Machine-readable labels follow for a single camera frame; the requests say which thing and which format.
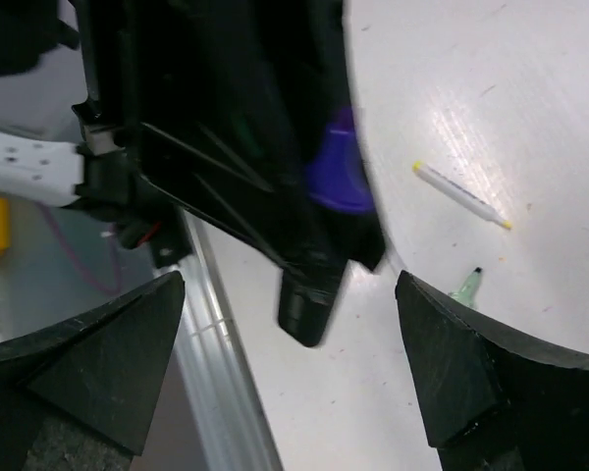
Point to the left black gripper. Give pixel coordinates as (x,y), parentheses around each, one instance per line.
(218,107)

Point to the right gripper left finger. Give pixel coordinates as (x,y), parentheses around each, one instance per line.
(81,394)

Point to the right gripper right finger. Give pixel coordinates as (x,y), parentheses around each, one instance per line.
(492,397)

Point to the purple marker cap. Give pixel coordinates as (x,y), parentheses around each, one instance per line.
(335,177)

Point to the white yellow-tip pen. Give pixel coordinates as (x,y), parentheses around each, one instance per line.
(460,195)

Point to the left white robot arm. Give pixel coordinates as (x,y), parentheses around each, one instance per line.
(42,171)

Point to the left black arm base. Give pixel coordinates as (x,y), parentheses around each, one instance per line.
(166,239)

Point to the green translucent marker pen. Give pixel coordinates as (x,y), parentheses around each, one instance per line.
(466,293)

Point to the aluminium rail frame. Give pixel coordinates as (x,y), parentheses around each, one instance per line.
(228,412)

